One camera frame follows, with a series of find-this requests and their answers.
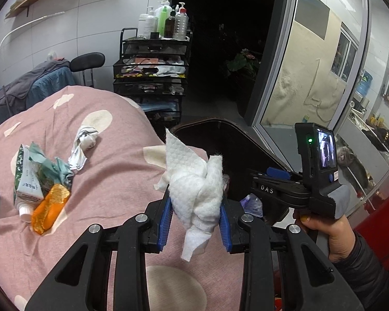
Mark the white tissue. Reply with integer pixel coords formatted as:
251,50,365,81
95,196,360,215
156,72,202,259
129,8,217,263
156,131,223,262

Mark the white floor lamp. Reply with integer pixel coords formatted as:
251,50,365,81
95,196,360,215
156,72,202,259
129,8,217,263
0,11,67,51

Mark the white green tube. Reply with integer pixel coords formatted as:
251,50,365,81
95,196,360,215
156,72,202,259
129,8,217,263
14,145,44,223

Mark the black trash bin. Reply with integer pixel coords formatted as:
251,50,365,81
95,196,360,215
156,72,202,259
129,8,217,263
171,118,287,201

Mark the green lotion bottle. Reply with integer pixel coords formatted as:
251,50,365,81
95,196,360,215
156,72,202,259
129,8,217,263
158,6,169,37

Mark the person's right hand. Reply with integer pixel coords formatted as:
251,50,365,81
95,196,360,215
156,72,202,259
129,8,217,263
293,210,356,263

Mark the crumpled silver wrapper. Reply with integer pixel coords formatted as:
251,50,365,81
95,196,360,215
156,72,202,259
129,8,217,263
68,126,99,171

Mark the white pump bottle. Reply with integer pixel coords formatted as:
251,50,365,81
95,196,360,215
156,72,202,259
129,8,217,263
144,6,158,39

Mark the black sleeved right forearm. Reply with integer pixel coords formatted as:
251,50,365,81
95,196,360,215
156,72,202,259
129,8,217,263
335,233,389,310

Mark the teal wrapper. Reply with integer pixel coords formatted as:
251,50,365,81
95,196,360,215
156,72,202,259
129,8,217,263
29,143,74,196

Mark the massage bed with grey cover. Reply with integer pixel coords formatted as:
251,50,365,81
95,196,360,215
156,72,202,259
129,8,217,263
0,59,75,125

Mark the pink polka dot bedspread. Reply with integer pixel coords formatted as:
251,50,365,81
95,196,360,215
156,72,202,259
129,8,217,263
0,86,243,310

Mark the black drawer cart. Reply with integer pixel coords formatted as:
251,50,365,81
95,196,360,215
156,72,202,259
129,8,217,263
113,27,190,131

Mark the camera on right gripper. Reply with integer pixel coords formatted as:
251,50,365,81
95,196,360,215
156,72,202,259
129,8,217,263
294,122,339,194

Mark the potted plant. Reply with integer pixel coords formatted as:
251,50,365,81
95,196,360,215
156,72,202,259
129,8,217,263
227,48,260,79

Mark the dark brown bottle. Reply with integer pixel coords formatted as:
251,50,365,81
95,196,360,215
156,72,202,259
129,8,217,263
164,11,176,39

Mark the purple plastic bag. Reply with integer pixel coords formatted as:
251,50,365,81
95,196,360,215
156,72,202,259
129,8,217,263
240,193,263,218

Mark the orange peel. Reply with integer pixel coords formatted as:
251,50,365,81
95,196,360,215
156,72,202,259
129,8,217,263
31,184,71,235

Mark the clear bottle red cap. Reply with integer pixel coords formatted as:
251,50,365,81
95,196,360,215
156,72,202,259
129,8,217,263
173,2,189,40

